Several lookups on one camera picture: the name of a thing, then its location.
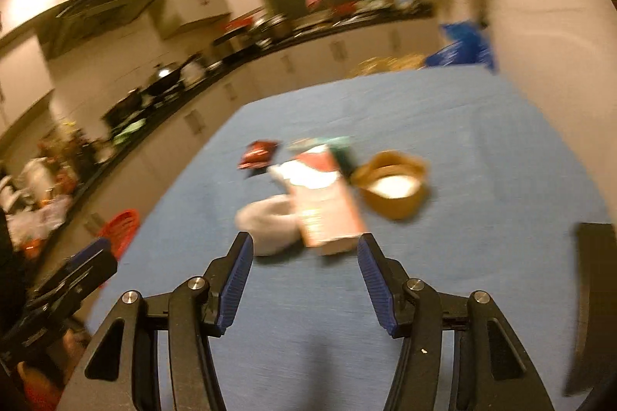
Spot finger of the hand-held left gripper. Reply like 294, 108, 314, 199
34, 237, 120, 297

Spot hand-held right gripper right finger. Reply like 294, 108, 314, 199
357, 232, 555, 411

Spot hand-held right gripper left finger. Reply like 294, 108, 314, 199
58, 232, 255, 411

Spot red mesh basket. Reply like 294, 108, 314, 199
96, 209, 142, 262

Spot white paper cup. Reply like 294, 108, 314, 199
235, 194, 302, 256

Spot brown paper bowl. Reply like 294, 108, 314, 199
351, 151, 431, 220

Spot red white carton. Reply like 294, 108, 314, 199
284, 145, 367, 256

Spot dark red snack packet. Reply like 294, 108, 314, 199
238, 140, 281, 173

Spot teal packet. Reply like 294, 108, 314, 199
288, 136, 357, 180

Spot person's left hand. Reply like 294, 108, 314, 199
17, 328, 93, 397

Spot pile of clear plastic bags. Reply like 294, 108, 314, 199
0, 155, 73, 248

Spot green cloth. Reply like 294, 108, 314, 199
113, 119, 148, 142

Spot dark frying pan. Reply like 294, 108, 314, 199
101, 90, 145, 127

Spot blue tablecloth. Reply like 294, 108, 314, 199
84, 64, 613, 411

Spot wok with lid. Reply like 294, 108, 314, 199
145, 63, 181, 96

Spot crumpled white plastic bag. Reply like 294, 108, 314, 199
180, 54, 206, 84

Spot black chair back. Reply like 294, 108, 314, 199
564, 223, 617, 397

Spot yellow plastic bag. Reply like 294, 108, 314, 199
349, 53, 427, 76

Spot beige lower kitchen cabinets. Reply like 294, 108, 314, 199
39, 13, 444, 248

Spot range hood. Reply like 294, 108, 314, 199
39, 0, 169, 55

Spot steel cooking pot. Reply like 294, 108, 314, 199
251, 13, 290, 42

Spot blue plastic bag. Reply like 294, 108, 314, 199
424, 21, 497, 74

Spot black kitchen countertop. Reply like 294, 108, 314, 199
29, 3, 435, 238

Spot small upper wall cabinet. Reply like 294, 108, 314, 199
153, 0, 232, 39

